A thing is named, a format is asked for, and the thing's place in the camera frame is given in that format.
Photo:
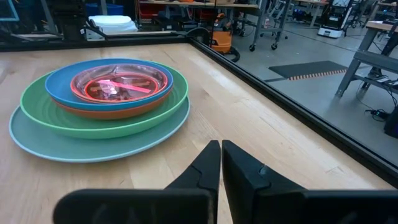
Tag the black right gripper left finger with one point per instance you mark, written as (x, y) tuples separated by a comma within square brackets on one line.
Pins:
[(140, 208)]

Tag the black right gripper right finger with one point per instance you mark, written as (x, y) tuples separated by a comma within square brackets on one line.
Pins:
[(280, 205)]

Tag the coral red plastic plate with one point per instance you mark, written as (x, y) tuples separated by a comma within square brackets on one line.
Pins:
[(115, 113)]

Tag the transparent pink plate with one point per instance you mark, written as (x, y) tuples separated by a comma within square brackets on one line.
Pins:
[(124, 87)]

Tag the transparent orange plate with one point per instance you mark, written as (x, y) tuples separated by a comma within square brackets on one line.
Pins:
[(79, 82)]

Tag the green plastic plate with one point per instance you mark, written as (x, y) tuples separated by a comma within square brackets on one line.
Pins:
[(40, 109)]

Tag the blue plastic plate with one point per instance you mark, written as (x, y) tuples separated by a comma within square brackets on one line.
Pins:
[(59, 90)]

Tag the pale blue-grey large plate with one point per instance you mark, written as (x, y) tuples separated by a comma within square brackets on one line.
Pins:
[(93, 149)]

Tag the black power strip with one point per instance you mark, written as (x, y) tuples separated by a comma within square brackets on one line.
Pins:
[(380, 114)]

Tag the black hazard-edged floor mat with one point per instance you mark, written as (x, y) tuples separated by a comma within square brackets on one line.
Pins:
[(308, 69)]

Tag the grey rolling table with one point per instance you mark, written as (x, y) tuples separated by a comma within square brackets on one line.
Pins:
[(255, 34)]

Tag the grey wooden-top workbench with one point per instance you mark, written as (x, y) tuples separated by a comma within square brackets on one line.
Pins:
[(373, 59)]

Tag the white plastic container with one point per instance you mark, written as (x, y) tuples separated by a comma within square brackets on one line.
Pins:
[(112, 25)]

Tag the white-based mobile robot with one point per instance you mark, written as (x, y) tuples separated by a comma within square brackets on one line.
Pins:
[(334, 21)]

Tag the blue storage bin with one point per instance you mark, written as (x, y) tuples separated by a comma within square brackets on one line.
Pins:
[(105, 9)]

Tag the long wooden-top bench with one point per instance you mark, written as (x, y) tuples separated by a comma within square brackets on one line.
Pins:
[(202, 4)]

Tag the black aluminium table frame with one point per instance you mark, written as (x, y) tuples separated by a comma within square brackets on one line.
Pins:
[(93, 42)]

